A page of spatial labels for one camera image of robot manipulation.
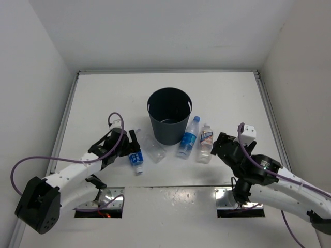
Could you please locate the short blue label bottle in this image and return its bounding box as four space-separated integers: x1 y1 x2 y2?
128 150 144 175

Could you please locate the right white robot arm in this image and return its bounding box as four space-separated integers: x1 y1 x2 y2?
211 132 330 235

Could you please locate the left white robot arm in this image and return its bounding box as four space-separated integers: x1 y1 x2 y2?
14 128 140 234

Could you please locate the dark grey plastic bin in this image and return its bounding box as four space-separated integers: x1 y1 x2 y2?
147 87 192 146

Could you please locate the orange white label bottle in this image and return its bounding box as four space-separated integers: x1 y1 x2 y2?
196 123 214 164

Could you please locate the clear crushed plastic bottle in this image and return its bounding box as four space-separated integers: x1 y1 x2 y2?
134 128 166 163

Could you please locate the tall blue cap bottle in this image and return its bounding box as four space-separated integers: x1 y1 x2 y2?
176 116 200 159

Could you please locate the black thin cable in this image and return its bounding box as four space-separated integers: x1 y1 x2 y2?
230 177 245 207

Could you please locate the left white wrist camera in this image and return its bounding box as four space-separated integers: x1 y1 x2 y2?
109 123 122 130

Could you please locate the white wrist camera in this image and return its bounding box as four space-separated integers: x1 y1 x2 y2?
239 124 257 146
109 123 122 130

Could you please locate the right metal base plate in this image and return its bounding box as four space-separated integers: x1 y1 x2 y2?
214 185 263 210

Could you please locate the metal base plate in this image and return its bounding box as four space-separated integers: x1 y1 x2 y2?
91 188 125 208
214 185 263 210

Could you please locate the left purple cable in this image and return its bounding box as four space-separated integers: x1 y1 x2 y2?
10 112 125 213

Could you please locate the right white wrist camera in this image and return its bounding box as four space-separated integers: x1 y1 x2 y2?
239 124 257 146

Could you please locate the right aluminium frame rail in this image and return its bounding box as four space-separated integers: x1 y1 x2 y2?
253 71 292 172

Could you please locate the aluminium frame rail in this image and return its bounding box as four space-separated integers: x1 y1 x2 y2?
43 72 80 183
253 71 292 172

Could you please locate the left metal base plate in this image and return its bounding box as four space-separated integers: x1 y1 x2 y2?
91 188 125 208

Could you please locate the left aluminium frame rail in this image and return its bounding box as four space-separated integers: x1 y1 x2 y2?
43 72 80 183

